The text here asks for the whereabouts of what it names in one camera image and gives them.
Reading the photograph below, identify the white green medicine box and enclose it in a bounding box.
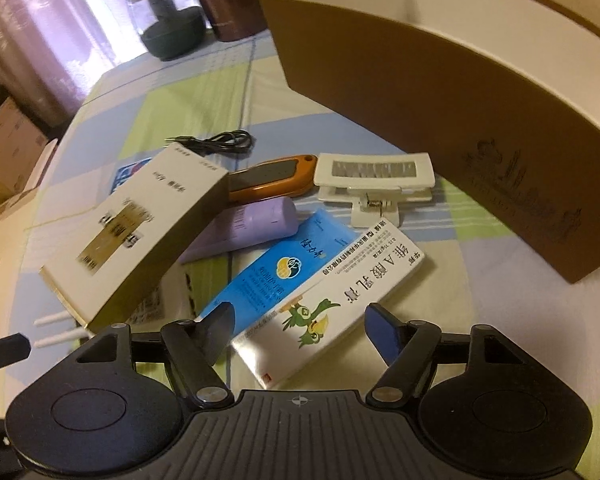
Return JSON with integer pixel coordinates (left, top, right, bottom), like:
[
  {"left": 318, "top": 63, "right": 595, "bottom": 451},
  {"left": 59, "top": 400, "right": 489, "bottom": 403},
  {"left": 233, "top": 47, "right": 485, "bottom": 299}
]
[{"left": 232, "top": 218, "right": 426, "bottom": 390}]

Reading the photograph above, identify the white gold carton box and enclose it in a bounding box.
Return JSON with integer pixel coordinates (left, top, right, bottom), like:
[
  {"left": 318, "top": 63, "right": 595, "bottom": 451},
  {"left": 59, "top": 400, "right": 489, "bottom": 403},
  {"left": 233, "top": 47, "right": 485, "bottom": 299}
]
[{"left": 40, "top": 143, "right": 230, "bottom": 334}]

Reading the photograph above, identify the purple cream tube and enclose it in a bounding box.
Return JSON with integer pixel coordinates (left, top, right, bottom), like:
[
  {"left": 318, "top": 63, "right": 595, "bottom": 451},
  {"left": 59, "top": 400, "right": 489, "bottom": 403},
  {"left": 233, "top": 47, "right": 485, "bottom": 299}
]
[{"left": 178, "top": 197, "right": 299, "bottom": 263}]

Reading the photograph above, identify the orange black utility knife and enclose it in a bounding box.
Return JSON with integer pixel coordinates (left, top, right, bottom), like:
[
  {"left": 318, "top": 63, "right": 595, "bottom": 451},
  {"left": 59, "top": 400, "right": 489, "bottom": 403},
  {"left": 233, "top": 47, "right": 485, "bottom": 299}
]
[{"left": 228, "top": 154, "right": 317, "bottom": 205}]

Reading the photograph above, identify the blue white cream tube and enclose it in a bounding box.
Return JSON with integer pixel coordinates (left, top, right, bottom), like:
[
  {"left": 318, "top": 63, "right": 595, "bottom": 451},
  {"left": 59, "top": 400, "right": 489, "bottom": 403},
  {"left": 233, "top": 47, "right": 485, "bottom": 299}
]
[{"left": 200, "top": 209, "right": 356, "bottom": 334}]

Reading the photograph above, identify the blue label plastic case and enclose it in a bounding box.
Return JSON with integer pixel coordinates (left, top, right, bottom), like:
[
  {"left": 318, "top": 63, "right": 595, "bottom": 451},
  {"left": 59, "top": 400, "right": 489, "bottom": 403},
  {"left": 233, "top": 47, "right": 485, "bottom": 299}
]
[{"left": 109, "top": 157, "right": 151, "bottom": 194}]

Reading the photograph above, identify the white clip holder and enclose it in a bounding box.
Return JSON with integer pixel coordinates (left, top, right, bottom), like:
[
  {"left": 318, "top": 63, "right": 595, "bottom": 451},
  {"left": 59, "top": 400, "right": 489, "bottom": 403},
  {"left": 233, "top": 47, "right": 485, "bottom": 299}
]
[{"left": 314, "top": 153, "right": 436, "bottom": 229}]

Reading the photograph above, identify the cardboard boxes stack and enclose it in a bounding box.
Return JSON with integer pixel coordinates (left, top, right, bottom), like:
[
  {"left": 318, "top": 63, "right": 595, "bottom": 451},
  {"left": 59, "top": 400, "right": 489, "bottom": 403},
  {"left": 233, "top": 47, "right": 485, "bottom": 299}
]
[{"left": 0, "top": 98, "right": 58, "bottom": 207}]

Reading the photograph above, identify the brown cardboard storage box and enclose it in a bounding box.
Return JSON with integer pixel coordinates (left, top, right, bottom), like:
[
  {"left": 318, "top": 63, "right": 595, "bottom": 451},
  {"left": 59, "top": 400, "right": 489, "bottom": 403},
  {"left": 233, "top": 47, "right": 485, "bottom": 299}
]
[{"left": 260, "top": 0, "right": 600, "bottom": 282}]

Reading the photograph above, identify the dark glass humidifier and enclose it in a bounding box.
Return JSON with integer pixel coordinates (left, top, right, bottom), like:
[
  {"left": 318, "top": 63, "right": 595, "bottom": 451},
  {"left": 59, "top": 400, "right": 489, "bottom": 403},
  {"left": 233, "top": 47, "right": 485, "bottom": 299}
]
[{"left": 125, "top": 0, "right": 207, "bottom": 61}]

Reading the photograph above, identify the pink sheer curtain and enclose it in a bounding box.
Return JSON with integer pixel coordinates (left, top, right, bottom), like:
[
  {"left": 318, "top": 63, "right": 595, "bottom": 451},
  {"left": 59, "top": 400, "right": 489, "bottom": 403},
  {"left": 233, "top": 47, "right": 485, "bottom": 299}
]
[{"left": 0, "top": 0, "right": 146, "bottom": 127}]

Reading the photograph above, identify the black usb cable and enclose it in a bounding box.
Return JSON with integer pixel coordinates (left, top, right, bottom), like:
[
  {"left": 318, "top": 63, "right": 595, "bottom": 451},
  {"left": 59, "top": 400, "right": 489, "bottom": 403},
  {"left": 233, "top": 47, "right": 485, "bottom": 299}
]
[{"left": 163, "top": 129, "right": 255, "bottom": 158}]

